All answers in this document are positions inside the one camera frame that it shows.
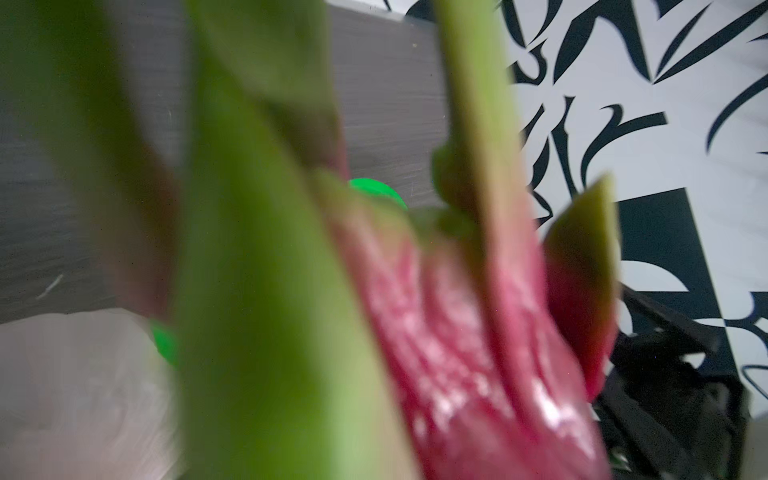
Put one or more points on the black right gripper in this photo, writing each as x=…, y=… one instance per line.
x=660, y=417

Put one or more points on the red dragon fruit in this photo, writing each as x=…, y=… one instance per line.
x=324, y=333

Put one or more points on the pink plastic bag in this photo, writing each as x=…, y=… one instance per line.
x=86, y=396

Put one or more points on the green plastic perforated basket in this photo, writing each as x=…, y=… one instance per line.
x=164, y=339

